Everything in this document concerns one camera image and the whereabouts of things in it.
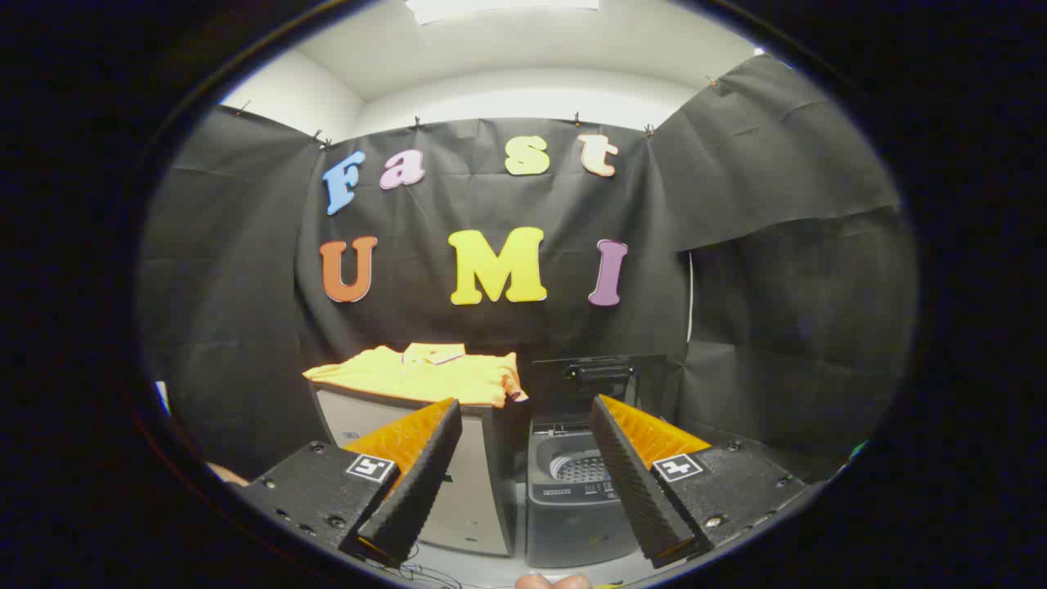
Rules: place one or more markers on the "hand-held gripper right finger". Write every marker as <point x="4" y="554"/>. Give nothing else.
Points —
<point x="638" y="491"/>

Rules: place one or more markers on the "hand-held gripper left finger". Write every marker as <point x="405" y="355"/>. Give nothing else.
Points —
<point x="413" y="491"/>

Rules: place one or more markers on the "grey washing machine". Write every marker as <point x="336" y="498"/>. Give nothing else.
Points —
<point x="572" y="523"/>

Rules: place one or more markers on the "orange polo shirt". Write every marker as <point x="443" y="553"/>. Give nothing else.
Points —
<point x="425" y="376"/>

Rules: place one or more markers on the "dark washing machine lid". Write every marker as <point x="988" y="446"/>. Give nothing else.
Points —
<point x="597" y="372"/>

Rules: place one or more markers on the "grey cabinet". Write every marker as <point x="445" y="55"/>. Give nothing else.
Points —
<point x="474" y="491"/>

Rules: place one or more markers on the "green object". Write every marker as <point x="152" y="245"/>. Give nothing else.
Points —
<point x="858" y="449"/>

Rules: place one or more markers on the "ceiling light panel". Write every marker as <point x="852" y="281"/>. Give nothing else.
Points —
<point x="499" y="8"/>

